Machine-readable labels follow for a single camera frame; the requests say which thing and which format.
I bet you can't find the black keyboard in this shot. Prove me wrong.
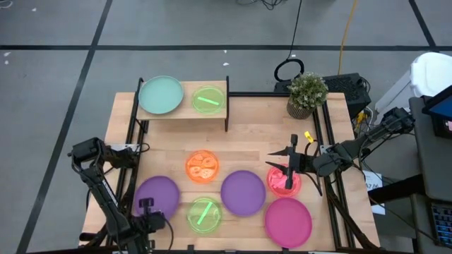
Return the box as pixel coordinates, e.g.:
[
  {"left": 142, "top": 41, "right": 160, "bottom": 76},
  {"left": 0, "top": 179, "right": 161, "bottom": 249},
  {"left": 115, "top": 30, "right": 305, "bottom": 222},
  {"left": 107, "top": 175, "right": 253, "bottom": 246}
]
[{"left": 429, "top": 202, "right": 452, "bottom": 248}]

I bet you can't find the black floor cable bundle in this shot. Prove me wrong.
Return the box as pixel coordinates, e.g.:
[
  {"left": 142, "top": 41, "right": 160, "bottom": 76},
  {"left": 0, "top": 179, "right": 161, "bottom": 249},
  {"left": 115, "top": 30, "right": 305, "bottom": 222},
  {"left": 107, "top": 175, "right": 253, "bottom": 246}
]
[{"left": 235, "top": 0, "right": 287, "bottom": 11}]

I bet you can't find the mint green plastic plate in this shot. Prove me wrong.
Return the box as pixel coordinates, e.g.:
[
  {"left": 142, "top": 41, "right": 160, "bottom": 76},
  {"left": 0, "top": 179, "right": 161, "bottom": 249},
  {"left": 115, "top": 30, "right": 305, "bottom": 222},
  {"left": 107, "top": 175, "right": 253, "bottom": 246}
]
[{"left": 138, "top": 75, "right": 185, "bottom": 115}]

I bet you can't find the magenta plastic plate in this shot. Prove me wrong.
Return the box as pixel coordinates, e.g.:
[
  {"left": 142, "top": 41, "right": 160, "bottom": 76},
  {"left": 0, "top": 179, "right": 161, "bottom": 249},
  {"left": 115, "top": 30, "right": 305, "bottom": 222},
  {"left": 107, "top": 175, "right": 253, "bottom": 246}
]
[{"left": 264, "top": 197, "right": 314, "bottom": 249}]

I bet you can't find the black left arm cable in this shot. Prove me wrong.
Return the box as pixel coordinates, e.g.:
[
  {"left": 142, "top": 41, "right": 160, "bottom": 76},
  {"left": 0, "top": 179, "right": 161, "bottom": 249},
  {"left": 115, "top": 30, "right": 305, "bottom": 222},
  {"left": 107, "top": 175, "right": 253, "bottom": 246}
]
[{"left": 162, "top": 211, "right": 175, "bottom": 254}]

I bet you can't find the white paper sheet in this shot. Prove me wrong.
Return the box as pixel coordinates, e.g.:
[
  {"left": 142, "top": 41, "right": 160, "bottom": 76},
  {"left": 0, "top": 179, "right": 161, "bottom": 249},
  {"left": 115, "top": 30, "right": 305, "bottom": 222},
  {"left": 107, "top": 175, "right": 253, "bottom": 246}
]
[{"left": 361, "top": 169, "right": 386, "bottom": 216}]

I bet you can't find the wooden shelf black metal frame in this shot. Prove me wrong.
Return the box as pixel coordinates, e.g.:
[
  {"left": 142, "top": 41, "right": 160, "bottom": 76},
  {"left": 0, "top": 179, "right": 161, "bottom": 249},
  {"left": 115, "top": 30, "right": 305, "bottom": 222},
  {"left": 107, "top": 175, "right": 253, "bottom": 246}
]
[{"left": 133, "top": 75, "right": 231, "bottom": 133}]

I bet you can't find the green transparent plastic plate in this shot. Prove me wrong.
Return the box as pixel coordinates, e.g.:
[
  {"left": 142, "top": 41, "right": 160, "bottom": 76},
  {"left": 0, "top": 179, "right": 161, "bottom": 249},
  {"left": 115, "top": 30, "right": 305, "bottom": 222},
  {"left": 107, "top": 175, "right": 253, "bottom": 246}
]
[
  {"left": 186, "top": 197, "right": 223, "bottom": 234},
  {"left": 191, "top": 85, "right": 227, "bottom": 115}
]

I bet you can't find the purple plastic plate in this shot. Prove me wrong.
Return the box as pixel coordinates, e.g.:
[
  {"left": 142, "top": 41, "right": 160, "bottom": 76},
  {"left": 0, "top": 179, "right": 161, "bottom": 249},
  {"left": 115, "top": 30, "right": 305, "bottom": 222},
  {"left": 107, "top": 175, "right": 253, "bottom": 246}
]
[
  {"left": 133, "top": 175, "right": 182, "bottom": 222},
  {"left": 220, "top": 170, "right": 267, "bottom": 217}
]

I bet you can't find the tablet with blue screen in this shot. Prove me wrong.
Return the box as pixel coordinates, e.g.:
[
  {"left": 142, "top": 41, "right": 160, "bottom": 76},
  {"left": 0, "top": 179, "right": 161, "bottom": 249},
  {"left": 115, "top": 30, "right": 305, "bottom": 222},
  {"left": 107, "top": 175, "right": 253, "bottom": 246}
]
[{"left": 421, "top": 84, "right": 452, "bottom": 140}]

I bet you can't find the potted plant striped pot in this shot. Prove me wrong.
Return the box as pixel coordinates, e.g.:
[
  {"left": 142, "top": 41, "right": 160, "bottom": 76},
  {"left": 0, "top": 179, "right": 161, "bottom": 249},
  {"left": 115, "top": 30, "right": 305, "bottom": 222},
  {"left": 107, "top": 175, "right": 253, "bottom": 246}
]
[{"left": 286, "top": 72, "right": 329, "bottom": 120}]

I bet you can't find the black aluminium table frame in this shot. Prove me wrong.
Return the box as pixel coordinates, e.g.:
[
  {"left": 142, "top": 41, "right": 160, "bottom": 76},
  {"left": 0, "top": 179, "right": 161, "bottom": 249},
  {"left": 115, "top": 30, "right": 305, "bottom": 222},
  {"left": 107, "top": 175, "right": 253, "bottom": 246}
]
[{"left": 79, "top": 75, "right": 381, "bottom": 254}]

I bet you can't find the yellow hanging cable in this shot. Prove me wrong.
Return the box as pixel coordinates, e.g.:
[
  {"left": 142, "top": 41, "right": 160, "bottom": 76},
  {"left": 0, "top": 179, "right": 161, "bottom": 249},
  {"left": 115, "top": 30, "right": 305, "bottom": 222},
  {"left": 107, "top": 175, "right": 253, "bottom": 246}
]
[{"left": 337, "top": 0, "right": 359, "bottom": 75}]

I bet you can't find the black hanging cable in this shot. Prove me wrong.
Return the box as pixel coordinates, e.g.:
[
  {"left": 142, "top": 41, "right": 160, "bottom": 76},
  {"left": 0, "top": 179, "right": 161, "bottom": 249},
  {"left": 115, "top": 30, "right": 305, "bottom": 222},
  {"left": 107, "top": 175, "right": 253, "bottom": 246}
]
[{"left": 274, "top": 0, "right": 305, "bottom": 83}]

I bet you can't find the dark grey desk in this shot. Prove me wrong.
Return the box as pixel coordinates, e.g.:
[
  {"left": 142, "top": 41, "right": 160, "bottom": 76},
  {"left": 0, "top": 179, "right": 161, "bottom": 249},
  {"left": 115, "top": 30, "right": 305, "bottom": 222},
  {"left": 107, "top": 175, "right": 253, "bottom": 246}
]
[{"left": 408, "top": 95, "right": 452, "bottom": 254}]

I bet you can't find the black desk base bar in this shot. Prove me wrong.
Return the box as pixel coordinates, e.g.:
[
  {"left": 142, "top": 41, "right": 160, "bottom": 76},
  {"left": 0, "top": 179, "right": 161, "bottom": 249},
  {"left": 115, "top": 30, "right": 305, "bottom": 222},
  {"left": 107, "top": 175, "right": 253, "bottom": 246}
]
[{"left": 367, "top": 174, "right": 427, "bottom": 205}]

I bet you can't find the orange transparent plastic plate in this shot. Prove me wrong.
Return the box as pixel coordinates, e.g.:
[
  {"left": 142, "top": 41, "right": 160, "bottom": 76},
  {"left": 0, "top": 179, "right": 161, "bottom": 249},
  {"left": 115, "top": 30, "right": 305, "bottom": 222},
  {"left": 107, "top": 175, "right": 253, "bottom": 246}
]
[{"left": 185, "top": 150, "right": 220, "bottom": 184}]

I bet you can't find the white plastic bin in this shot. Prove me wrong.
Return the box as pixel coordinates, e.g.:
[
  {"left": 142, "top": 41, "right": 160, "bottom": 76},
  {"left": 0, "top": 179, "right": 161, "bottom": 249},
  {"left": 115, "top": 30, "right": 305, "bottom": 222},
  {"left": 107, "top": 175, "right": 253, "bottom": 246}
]
[{"left": 374, "top": 52, "right": 452, "bottom": 114}]

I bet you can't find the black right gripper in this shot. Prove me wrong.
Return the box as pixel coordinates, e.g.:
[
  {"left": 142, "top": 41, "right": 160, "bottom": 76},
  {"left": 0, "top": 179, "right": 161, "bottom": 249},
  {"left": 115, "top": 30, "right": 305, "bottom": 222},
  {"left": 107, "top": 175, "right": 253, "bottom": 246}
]
[{"left": 265, "top": 133, "right": 319, "bottom": 190}]

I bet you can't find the red transparent plastic plate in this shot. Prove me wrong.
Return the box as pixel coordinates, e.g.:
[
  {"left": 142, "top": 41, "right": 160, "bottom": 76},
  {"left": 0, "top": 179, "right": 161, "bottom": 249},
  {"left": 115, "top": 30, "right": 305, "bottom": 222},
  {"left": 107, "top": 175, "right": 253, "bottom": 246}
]
[{"left": 266, "top": 164, "right": 302, "bottom": 198}]

